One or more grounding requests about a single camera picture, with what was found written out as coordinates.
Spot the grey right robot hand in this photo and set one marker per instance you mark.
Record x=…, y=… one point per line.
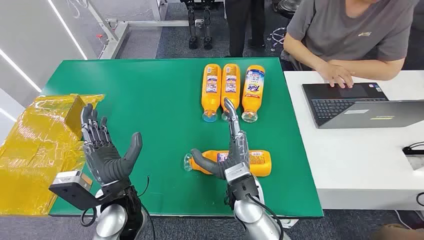
x=236, y=152

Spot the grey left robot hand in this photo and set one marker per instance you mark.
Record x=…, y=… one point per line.
x=106, y=159

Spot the orange detergent bottle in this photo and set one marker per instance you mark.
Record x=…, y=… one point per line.
x=261, y=164

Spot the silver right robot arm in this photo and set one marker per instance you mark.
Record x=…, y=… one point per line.
x=251, y=218

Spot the orange bottle showing Tide label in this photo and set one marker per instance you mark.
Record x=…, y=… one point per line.
x=253, y=96

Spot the orange bottle showing back label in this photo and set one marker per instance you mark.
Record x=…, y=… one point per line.
x=231, y=89
x=211, y=96

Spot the yellow film wrapped cardboard box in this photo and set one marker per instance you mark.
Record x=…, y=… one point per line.
x=33, y=149

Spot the green table mat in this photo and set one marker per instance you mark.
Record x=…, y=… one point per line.
x=159, y=99

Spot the dark grey laptop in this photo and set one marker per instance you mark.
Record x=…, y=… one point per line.
x=331, y=106

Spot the person's hand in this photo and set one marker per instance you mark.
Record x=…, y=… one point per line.
x=334, y=73

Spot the white desk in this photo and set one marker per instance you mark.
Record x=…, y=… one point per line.
x=364, y=165

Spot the person standing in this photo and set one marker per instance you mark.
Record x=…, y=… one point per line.
x=245, y=23

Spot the black robot legs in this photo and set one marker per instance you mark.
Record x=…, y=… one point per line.
x=193, y=30

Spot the black office chair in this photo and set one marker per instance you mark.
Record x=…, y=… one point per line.
x=288, y=6

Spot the black power strip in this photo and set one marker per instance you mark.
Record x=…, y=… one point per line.
x=412, y=151

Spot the brown object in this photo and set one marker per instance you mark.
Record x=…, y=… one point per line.
x=394, y=233

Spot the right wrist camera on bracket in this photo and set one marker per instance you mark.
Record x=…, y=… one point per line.
x=236, y=172

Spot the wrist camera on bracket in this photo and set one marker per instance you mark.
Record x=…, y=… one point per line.
x=236, y=172
x=71, y=180

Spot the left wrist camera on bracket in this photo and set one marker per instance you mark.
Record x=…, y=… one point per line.
x=71, y=180

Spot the white metal frame stand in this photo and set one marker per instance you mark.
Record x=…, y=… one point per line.
x=116, y=33

